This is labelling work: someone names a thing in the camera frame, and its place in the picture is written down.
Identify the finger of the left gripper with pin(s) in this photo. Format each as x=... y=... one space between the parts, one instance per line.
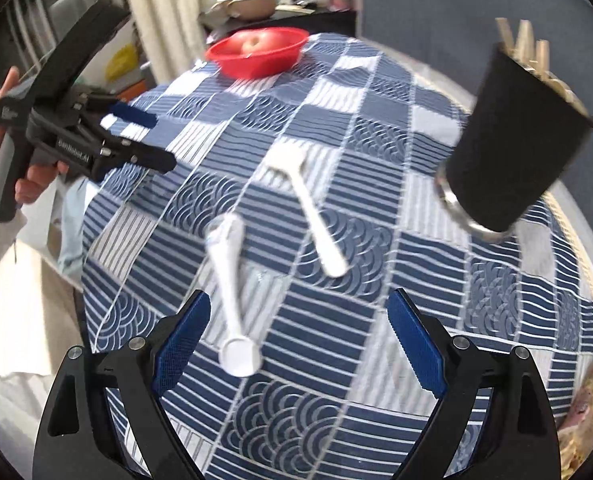
x=118 y=154
x=106 y=103

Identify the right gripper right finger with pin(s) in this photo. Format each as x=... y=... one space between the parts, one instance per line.
x=518 y=438

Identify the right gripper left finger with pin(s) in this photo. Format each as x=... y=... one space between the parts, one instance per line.
x=77 y=438

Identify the white ceramic spoon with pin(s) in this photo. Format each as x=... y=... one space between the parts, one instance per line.
x=288 y=160

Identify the white spoon with label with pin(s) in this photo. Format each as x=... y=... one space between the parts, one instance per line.
x=239 y=355

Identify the wooden chopstick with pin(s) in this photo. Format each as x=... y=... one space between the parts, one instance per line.
x=523 y=52
x=507 y=40
x=541 y=62

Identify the person's left hand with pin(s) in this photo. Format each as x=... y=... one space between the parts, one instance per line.
x=38 y=177

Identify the clear plastic cookie box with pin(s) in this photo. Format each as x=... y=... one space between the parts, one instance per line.
x=575 y=434

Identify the cream curtain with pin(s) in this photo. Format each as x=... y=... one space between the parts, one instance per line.
x=170 y=34

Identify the red apple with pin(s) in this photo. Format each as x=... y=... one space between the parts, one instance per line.
x=255 y=41

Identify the red plastic bowl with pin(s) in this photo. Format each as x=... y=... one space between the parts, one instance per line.
x=258 y=53

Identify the beige ceramic pot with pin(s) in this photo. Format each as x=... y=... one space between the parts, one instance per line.
x=246 y=10

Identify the blue patterned tablecloth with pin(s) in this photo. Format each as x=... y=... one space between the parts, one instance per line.
x=299 y=202

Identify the black utensil holder cup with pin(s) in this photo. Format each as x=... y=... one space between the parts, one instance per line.
x=518 y=140

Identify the grey fabric backdrop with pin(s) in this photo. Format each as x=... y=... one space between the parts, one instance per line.
x=455 y=37

